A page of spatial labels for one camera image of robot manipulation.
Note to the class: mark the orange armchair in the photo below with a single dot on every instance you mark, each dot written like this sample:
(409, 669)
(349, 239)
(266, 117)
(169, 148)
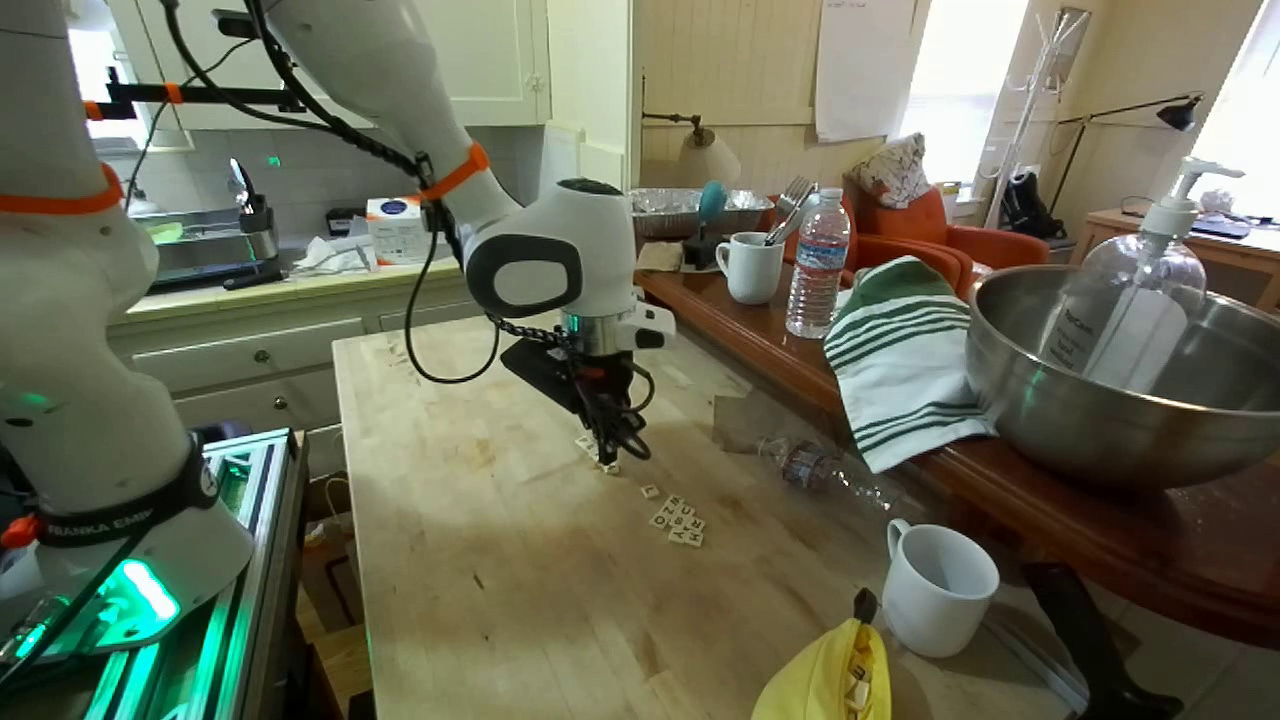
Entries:
(921, 230)

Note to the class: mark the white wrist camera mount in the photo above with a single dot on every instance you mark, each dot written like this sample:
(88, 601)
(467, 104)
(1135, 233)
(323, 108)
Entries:
(640, 327)

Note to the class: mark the green striped towel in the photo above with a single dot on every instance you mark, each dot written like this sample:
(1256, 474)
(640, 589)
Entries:
(898, 353)

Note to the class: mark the steel mixing bowl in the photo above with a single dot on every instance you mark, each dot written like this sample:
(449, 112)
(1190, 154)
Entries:
(1205, 411)

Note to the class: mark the black desk lamp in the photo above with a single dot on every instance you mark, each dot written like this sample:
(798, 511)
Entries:
(1170, 112)

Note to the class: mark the white mug near table edge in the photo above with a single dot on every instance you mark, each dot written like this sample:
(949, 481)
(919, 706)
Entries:
(939, 584)

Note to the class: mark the hand sanitizer pump bottle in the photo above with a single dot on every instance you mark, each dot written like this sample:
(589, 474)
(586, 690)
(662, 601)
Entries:
(1125, 308)

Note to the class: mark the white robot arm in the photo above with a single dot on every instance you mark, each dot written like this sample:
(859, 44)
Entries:
(122, 488)

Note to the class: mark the white ceramic mug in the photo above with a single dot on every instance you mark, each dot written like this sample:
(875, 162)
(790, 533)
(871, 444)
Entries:
(751, 264)

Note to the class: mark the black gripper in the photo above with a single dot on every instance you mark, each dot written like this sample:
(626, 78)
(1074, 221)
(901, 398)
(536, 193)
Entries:
(604, 388)

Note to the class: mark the yellow plastic bag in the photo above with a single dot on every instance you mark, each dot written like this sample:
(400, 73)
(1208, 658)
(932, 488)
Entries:
(836, 679)

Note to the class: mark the crushed plastic bottle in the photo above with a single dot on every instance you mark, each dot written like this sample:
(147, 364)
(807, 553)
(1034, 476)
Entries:
(827, 468)

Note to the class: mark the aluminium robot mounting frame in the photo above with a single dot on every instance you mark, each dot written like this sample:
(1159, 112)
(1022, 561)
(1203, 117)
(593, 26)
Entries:
(174, 626)

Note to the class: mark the clear water bottle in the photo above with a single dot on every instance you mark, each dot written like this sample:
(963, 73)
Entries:
(819, 264)

